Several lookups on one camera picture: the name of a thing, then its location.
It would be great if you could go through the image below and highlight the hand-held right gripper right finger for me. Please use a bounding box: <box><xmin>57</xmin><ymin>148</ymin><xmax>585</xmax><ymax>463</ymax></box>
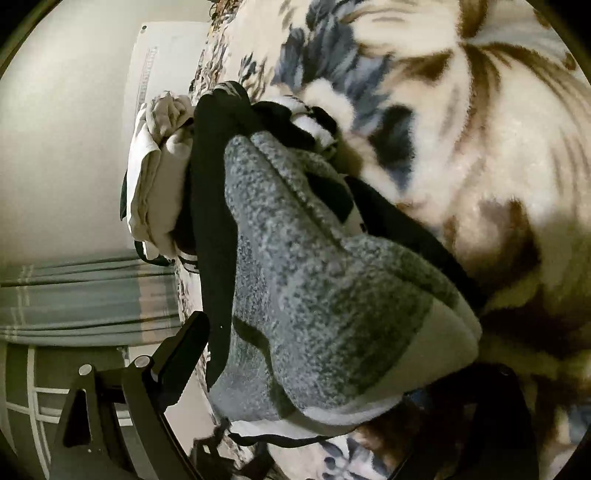
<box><xmin>383</xmin><ymin>364</ymin><xmax>541</xmax><ymax>480</ymax></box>

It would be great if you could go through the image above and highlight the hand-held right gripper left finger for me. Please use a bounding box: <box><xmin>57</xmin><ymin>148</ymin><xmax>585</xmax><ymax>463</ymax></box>
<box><xmin>46</xmin><ymin>311</ymin><xmax>211</xmax><ymax>480</ymax></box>

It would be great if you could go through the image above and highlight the striped knit sweater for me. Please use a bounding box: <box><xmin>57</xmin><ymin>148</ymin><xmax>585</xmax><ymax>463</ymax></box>
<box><xmin>189</xmin><ymin>80</ymin><xmax>491</xmax><ymax>450</ymax></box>

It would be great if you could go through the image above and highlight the grey green curtain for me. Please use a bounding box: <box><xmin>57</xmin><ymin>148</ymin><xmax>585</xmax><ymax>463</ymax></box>
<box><xmin>0</xmin><ymin>257</ymin><xmax>182</xmax><ymax>348</ymax></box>

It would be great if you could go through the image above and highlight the white framed window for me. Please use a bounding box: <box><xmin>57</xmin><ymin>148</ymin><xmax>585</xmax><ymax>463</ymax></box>
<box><xmin>0</xmin><ymin>344</ymin><xmax>132</xmax><ymax>467</ymax></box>

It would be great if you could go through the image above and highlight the white folded garment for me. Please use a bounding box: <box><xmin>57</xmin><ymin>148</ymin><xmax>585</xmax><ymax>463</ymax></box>
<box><xmin>122</xmin><ymin>91</ymin><xmax>200</xmax><ymax>259</ymax></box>

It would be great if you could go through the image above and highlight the floral bed blanket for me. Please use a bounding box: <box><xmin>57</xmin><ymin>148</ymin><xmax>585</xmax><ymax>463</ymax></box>
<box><xmin>173</xmin><ymin>0</ymin><xmax>591</xmax><ymax>480</ymax></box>

